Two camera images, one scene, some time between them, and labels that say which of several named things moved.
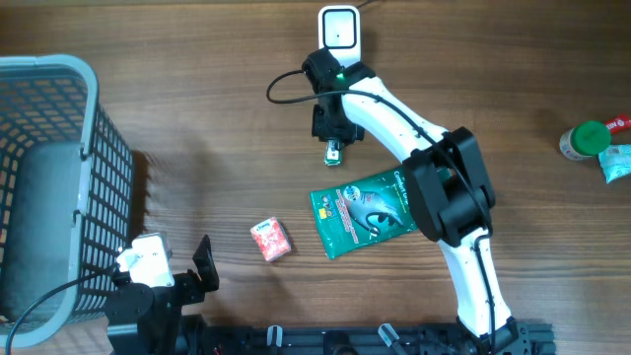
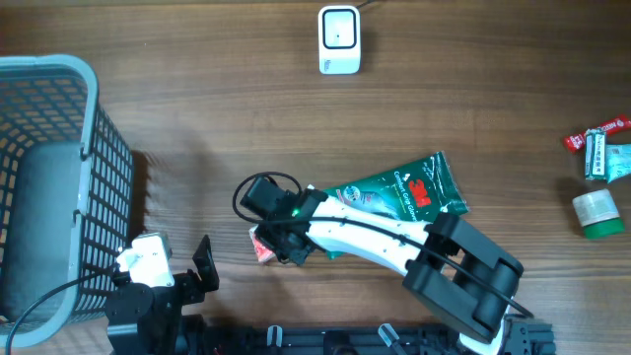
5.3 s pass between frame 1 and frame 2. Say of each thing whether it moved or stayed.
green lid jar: moved
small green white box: moved
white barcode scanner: stayed
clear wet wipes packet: stayed
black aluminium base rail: stayed
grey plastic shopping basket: stayed
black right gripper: moved
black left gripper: stayed
